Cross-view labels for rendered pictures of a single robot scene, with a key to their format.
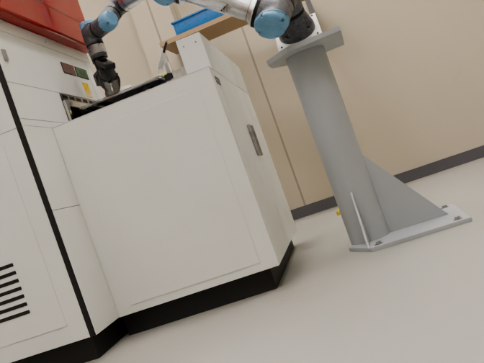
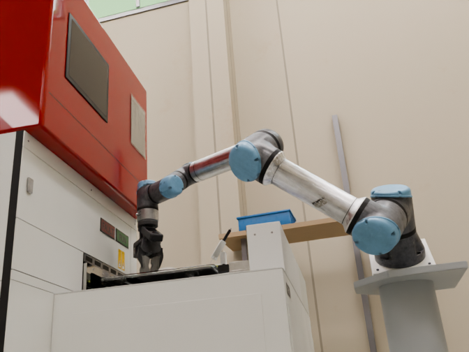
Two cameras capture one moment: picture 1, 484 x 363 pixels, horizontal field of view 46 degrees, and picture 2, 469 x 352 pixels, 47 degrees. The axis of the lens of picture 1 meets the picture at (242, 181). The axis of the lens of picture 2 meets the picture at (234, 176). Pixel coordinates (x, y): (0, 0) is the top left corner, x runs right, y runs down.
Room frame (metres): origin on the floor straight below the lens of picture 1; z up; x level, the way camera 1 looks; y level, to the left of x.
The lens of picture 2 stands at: (0.65, 0.07, 0.51)
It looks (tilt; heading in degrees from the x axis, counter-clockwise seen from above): 23 degrees up; 0
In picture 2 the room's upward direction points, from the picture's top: 4 degrees counter-clockwise
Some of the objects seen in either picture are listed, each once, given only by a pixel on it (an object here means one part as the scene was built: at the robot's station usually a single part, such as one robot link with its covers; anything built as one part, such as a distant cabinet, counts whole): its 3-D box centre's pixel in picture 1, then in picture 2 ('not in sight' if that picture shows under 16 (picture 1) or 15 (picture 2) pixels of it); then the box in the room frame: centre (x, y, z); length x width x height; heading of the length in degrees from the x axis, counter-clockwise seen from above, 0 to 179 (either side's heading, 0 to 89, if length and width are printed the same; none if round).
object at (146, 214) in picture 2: (96, 51); (146, 217); (2.43, 0.40, 1.13); 0.08 x 0.08 x 0.05
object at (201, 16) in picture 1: (201, 23); (267, 226); (3.98, -0.10, 1.55); 0.35 x 0.24 x 0.11; 77
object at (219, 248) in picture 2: (163, 67); (219, 257); (2.67, 0.16, 1.03); 0.06 x 0.04 x 0.13; 81
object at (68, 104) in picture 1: (90, 114); (113, 290); (2.47, 0.52, 0.89); 0.44 x 0.02 x 0.10; 171
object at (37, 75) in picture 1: (58, 83); (87, 242); (2.30, 0.57, 1.02); 0.81 x 0.03 x 0.40; 171
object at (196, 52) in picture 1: (209, 65); (278, 269); (2.32, -0.03, 0.89); 0.55 x 0.09 x 0.14; 171
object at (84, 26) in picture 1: (91, 34); (148, 196); (2.43, 0.39, 1.21); 0.09 x 0.08 x 0.11; 49
